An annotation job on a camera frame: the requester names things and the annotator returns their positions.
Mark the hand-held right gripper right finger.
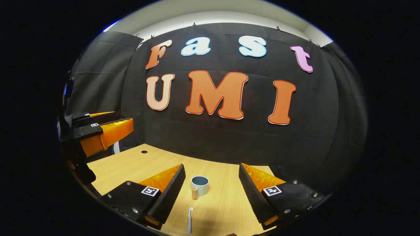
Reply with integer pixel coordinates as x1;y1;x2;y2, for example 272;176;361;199
239;163;329;230

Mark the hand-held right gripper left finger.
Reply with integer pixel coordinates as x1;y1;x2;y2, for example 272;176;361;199
102;164;186;230

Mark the light blue cup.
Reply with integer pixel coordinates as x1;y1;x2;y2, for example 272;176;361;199
191;176;209;200

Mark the wooden desktop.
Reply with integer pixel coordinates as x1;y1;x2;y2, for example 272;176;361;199
87;144;286;236

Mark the black backdrop cloth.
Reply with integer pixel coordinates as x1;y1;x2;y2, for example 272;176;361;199
64;22;368;197

